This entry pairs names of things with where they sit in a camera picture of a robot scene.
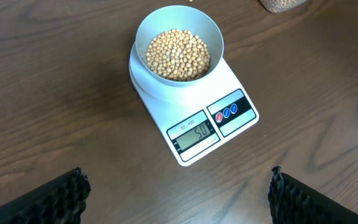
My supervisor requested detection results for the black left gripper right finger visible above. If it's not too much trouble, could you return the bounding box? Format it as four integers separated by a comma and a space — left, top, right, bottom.
268, 166, 358, 224

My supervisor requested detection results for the grey bowl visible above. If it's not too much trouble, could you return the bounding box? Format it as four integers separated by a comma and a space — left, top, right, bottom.
134, 5, 224, 85

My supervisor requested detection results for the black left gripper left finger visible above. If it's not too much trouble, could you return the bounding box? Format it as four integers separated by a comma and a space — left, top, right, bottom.
0, 167, 91, 224

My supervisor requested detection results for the white digital kitchen scale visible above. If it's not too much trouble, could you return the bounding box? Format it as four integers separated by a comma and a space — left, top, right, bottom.
129, 47, 259, 166

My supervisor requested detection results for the clear plastic container of beans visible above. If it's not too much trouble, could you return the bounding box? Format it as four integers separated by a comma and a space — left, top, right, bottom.
259, 0, 308, 13

